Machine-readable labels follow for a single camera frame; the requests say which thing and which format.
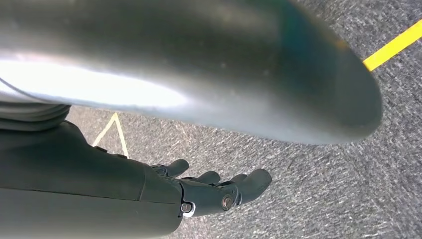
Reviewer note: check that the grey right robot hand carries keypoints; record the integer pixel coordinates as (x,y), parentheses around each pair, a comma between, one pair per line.
(82,184)

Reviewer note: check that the silver rounded robot shell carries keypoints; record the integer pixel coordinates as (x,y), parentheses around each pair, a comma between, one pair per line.
(197,66)

